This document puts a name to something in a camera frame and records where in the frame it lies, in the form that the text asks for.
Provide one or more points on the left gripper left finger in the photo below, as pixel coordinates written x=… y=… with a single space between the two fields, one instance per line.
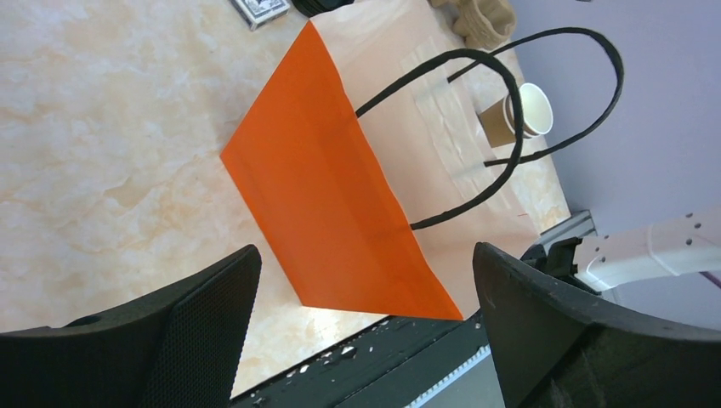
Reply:
x=178 y=346

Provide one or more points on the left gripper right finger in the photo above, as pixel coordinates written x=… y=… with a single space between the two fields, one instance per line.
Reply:
x=555 y=345

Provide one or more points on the orange paper bag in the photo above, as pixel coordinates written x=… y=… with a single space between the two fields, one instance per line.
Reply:
x=365 y=165

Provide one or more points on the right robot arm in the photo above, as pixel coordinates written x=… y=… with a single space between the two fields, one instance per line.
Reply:
x=680 y=246

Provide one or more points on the stack of brown paper cups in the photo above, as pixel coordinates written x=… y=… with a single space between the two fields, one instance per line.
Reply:
x=499 y=120

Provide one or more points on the brown pulp cup carrier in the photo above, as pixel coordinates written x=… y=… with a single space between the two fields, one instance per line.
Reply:
x=482 y=24

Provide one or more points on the playing card box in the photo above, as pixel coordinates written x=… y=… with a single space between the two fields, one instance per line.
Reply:
x=258 y=13

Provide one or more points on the stack of black lids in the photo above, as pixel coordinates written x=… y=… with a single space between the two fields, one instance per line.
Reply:
x=310 y=8

